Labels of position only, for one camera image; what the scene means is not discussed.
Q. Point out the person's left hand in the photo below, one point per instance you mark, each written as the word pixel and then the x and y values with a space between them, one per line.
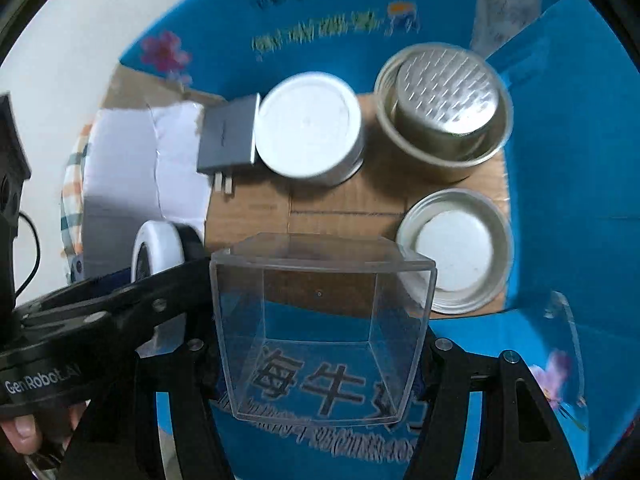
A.
pixel 20 430

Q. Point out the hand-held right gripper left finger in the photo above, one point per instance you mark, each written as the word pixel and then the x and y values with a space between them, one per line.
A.
pixel 197 365

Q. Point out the blue cardboard box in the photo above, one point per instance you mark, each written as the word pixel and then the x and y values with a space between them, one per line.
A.
pixel 550 160

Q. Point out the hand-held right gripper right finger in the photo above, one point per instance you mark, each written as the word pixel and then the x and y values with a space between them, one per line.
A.
pixel 440 365

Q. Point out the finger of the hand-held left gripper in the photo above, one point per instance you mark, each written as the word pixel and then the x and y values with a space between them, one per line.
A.
pixel 125 305

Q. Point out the white charger plug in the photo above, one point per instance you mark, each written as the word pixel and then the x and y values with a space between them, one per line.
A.
pixel 227 135

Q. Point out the clear plastic box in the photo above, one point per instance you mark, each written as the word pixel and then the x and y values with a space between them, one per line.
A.
pixel 320 310

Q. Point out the checked blanket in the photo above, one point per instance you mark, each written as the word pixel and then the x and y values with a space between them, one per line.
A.
pixel 72 210

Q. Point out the metal tin with perforated insert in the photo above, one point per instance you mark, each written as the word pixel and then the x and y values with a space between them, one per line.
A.
pixel 445 95

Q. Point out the metal tin with white lid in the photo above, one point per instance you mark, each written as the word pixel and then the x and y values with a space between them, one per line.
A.
pixel 455 250

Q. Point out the white round disc black centre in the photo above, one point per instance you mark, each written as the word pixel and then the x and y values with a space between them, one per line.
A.
pixel 160 245

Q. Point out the white round tin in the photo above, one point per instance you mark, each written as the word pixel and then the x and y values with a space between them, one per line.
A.
pixel 307 120

